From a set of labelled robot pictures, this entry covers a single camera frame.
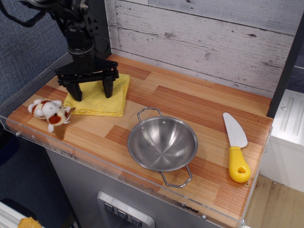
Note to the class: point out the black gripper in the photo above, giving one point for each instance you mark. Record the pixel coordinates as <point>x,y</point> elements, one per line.
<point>86,66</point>

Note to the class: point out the yellow cloth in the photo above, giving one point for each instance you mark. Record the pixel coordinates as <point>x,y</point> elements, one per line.
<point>95,103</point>

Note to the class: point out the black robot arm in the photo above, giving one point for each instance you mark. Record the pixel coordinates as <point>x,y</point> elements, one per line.
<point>84,26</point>

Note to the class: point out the brown white plush dog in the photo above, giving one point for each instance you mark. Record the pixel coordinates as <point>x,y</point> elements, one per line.
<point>54,113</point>

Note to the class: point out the clear acrylic table guard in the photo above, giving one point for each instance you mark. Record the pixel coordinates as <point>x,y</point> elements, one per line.
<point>92,157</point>

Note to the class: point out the grey cabinet control panel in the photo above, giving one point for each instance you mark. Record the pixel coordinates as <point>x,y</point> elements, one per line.
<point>124,211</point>

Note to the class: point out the yellow object bottom left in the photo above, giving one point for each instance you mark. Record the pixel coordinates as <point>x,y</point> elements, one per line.
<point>29,223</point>

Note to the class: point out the white side cabinet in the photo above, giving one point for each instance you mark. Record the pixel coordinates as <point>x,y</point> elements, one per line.
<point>283,160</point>

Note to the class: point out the steel bowl with handles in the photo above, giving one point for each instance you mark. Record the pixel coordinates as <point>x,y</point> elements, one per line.
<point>162,143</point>

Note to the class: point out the toy knife yellow handle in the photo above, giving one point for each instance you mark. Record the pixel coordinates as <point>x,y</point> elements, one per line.
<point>238,168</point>

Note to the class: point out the dark right frame post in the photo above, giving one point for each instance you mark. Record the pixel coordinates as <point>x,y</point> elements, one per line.
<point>287,70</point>

